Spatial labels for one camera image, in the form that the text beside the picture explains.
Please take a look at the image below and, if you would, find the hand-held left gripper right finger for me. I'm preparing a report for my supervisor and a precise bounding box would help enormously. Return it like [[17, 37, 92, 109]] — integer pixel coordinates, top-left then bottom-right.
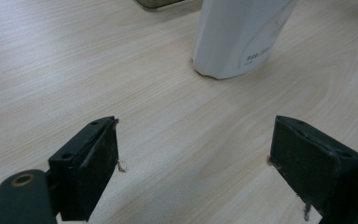
[[267, 115, 358, 218]]

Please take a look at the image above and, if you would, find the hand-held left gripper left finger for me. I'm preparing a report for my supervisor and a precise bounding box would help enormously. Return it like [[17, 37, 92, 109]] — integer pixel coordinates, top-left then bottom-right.
[[48, 116, 120, 222]]

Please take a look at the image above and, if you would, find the white plastic bottle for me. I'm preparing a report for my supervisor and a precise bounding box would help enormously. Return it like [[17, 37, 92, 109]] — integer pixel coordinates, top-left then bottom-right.
[[191, 0, 300, 80]]

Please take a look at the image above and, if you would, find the dark flat tray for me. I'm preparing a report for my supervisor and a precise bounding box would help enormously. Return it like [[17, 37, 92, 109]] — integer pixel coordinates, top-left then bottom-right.
[[133, 0, 203, 11]]

